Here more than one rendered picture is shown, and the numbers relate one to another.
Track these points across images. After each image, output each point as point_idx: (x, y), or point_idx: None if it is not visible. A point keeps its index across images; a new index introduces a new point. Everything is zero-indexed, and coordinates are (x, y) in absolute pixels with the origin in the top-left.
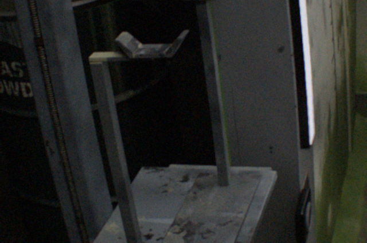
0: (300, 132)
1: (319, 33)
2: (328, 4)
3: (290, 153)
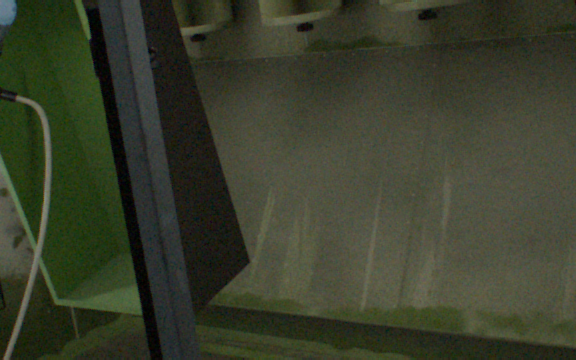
0: None
1: None
2: None
3: None
